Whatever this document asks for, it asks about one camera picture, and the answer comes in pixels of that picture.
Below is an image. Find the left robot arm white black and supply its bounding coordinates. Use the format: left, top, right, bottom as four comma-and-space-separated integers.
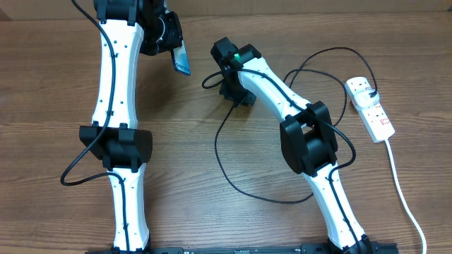
79, 0, 191, 253

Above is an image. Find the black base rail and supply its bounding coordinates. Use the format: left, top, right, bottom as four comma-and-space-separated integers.
85, 242, 399, 254

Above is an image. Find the white power strip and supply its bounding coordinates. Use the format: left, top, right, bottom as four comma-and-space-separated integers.
345, 77, 395, 143

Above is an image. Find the white charger plug adapter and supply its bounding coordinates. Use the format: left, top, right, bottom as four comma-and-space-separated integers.
352, 90, 380, 110

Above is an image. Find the white power strip cord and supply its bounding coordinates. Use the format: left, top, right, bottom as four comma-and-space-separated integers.
383, 139, 428, 254

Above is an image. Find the blue Galaxy smartphone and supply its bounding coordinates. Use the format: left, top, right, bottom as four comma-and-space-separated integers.
171, 41, 191, 75

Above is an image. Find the black USB charging cable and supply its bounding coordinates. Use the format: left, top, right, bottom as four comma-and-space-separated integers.
213, 47, 379, 205

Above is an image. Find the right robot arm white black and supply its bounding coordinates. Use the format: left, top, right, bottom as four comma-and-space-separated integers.
210, 37, 373, 253

